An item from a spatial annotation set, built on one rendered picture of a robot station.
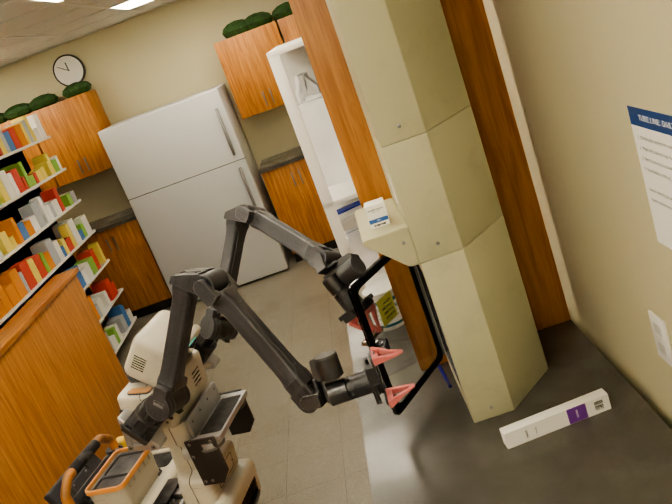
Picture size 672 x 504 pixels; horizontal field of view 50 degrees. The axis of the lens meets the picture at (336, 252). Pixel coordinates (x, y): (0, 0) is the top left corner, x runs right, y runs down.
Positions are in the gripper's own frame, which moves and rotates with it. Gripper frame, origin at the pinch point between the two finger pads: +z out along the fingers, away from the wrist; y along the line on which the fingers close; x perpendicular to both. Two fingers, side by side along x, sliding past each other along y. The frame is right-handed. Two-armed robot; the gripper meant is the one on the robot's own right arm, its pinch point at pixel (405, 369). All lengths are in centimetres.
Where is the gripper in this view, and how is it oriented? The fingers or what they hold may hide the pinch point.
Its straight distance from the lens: 178.3
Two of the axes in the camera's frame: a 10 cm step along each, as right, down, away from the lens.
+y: -3.3, -9.0, -2.9
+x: -0.5, -2.9, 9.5
